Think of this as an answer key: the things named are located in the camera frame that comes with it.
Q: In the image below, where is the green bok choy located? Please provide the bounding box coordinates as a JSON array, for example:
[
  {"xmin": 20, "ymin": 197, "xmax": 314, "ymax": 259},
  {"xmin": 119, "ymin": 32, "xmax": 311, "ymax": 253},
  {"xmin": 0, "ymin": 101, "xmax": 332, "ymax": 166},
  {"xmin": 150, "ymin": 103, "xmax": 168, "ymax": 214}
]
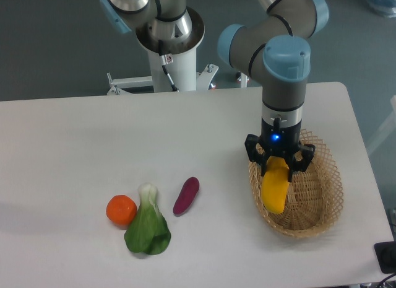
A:
[{"xmin": 124, "ymin": 183, "xmax": 171, "ymax": 255}]

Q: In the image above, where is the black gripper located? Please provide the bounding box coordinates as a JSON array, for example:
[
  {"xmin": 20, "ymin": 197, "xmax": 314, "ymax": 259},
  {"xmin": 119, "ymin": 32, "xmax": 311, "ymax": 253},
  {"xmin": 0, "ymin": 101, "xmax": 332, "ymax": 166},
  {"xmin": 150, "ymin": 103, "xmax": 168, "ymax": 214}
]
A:
[{"xmin": 244, "ymin": 119, "xmax": 316, "ymax": 182}]

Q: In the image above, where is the woven wicker basket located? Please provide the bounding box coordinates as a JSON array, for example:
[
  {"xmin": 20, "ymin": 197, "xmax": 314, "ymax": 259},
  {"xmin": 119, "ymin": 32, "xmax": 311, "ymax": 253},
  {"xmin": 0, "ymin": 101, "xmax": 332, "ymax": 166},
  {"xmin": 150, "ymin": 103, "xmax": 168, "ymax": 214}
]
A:
[{"xmin": 249, "ymin": 129, "xmax": 343, "ymax": 238}]

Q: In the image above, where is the black device at table edge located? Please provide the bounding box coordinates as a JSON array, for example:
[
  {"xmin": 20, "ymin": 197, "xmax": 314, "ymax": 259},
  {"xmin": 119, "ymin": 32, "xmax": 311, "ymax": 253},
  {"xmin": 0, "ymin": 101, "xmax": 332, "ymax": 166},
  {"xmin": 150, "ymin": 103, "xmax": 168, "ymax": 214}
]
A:
[{"xmin": 374, "ymin": 241, "xmax": 395, "ymax": 274}]

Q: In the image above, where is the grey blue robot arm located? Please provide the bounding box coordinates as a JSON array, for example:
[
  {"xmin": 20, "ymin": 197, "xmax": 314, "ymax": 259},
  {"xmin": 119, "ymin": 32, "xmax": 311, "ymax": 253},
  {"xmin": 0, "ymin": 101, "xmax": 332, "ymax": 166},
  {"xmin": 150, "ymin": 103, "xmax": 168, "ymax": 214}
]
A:
[{"xmin": 100, "ymin": 0, "xmax": 329, "ymax": 177}]

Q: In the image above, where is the orange tangerine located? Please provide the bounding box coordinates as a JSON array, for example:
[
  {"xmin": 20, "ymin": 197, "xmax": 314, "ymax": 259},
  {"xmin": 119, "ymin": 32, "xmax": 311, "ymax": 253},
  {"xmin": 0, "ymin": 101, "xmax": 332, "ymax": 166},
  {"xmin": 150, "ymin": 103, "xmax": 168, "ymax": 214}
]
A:
[{"xmin": 106, "ymin": 195, "xmax": 137, "ymax": 226}]

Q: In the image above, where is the purple sweet potato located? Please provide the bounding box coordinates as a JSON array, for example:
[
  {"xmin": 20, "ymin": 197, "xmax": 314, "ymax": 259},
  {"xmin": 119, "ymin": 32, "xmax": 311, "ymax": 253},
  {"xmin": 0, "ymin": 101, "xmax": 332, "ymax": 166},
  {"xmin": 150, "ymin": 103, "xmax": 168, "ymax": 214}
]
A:
[{"xmin": 173, "ymin": 177, "xmax": 200, "ymax": 216}]

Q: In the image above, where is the blue object top right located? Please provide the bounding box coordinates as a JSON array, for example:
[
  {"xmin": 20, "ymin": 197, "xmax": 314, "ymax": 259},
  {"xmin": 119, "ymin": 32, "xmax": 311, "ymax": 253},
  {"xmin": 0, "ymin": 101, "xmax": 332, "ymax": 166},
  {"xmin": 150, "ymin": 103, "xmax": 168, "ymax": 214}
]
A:
[{"xmin": 366, "ymin": 0, "xmax": 395, "ymax": 18}]

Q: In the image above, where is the yellow mango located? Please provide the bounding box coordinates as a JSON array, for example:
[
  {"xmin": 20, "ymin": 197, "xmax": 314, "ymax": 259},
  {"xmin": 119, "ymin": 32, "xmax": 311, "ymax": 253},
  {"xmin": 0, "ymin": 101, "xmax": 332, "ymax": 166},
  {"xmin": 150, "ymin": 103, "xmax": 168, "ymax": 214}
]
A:
[{"xmin": 260, "ymin": 156, "xmax": 290, "ymax": 214}]

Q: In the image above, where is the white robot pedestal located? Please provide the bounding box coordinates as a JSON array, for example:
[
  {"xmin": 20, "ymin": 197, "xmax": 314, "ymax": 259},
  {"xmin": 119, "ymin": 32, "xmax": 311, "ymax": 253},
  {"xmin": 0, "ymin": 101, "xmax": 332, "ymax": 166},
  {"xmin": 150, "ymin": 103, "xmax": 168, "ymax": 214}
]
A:
[{"xmin": 107, "ymin": 7, "xmax": 219, "ymax": 95}]

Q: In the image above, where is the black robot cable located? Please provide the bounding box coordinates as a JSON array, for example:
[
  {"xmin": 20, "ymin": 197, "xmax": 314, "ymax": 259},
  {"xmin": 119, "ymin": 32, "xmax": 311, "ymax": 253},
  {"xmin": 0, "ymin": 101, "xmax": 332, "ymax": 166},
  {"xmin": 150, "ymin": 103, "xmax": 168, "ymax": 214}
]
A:
[{"xmin": 157, "ymin": 39, "xmax": 180, "ymax": 92}]

